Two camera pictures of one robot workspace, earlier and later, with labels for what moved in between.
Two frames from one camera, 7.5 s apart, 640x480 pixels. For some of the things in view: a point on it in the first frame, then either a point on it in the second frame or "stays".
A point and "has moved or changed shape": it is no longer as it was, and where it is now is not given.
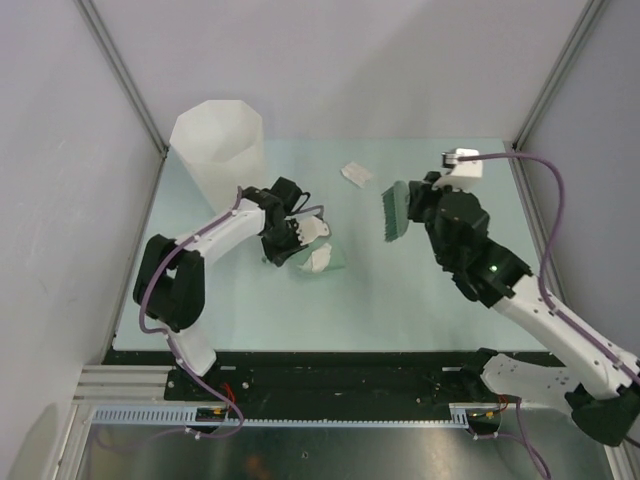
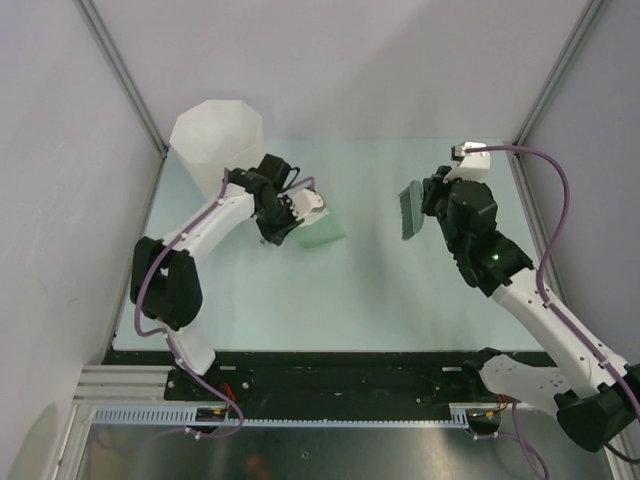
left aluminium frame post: x=96 y=24 stays
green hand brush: x=396 y=210 has moved or changed shape
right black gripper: x=423 y=192 → x=434 y=186
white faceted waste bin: x=219 y=144 stays
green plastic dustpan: x=338 y=257 has moved or changed shape
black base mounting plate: x=314 y=379 stays
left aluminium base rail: x=122 y=385 stays
